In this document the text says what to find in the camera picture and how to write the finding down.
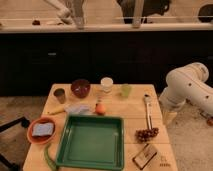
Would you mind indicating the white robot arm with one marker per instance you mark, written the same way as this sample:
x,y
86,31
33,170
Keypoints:
x,y
188,83

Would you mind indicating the white paper cup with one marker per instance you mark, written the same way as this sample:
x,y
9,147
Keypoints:
x,y
106,84

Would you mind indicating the green plastic cup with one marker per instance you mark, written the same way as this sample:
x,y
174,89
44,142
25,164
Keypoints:
x,y
125,90

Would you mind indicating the grey metal cup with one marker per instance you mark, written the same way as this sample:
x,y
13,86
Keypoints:
x,y
60,95

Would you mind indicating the orange carrot toy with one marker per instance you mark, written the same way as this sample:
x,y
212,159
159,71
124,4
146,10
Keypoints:
x,y
100,108

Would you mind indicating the dark red bowl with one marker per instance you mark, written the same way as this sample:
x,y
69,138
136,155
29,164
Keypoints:
x,y
80,88

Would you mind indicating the silver spatula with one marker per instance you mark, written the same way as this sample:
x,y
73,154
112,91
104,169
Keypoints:
x,y
147,101

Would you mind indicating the yellow banana toy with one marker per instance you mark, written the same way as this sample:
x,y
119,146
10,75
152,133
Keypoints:
x,y
56,111

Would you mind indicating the green plastic tray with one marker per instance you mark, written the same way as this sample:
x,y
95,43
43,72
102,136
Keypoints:
x,y
92,142

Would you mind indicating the purple grapes toy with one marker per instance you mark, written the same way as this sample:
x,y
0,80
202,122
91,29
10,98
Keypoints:
x,y
146,135

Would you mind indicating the brown card box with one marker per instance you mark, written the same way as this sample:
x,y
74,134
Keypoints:
x,y
144,156

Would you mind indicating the blue sponge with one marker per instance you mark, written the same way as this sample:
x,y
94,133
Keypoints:
x,y
44,129

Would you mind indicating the orange plate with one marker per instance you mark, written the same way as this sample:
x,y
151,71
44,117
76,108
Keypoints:
x,y
40,139

